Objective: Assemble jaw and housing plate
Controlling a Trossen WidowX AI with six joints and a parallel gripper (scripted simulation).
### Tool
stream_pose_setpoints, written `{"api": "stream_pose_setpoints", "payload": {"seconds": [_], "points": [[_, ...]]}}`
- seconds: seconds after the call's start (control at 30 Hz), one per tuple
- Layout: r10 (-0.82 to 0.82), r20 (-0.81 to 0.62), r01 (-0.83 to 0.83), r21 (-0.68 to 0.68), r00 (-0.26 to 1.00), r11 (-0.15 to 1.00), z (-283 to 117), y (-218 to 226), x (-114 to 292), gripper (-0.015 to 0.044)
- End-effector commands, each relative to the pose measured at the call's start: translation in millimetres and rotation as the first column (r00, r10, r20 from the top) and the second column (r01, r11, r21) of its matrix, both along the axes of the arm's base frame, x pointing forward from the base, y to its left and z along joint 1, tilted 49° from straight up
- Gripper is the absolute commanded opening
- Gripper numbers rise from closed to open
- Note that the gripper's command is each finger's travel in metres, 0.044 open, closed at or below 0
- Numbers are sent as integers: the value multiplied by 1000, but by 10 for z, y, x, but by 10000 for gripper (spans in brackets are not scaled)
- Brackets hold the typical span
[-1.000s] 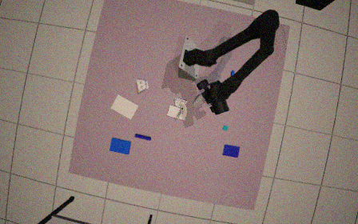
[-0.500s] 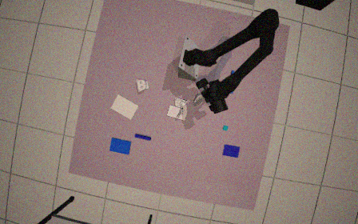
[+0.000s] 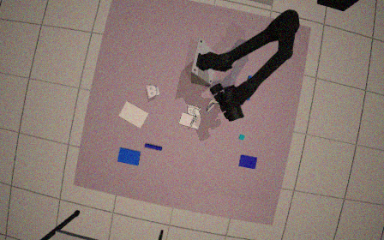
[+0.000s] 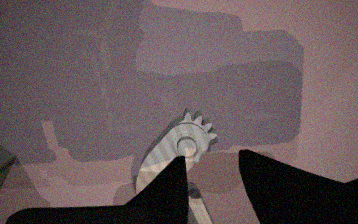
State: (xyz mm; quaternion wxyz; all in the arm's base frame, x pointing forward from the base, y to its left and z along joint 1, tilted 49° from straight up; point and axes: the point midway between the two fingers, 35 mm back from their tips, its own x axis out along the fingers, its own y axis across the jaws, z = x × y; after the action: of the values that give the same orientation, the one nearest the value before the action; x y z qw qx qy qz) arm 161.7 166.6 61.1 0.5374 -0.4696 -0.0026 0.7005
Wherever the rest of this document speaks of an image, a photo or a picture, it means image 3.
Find blue flat plate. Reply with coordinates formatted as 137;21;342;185
117;147;141;165

